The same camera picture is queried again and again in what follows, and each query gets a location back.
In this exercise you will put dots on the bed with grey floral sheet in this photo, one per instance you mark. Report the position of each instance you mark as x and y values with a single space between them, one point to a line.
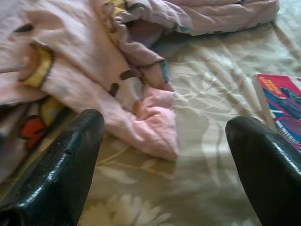
207 94

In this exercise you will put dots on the pink cartoon print blanket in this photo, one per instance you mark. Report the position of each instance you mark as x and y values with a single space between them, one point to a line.
77 47

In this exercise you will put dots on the colourful pink paperback book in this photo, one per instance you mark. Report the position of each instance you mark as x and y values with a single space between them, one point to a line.
282 101

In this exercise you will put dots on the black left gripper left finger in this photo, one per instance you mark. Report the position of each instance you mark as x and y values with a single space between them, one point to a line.
51 179

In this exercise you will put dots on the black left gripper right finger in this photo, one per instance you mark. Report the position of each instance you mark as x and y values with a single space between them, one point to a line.
270 179

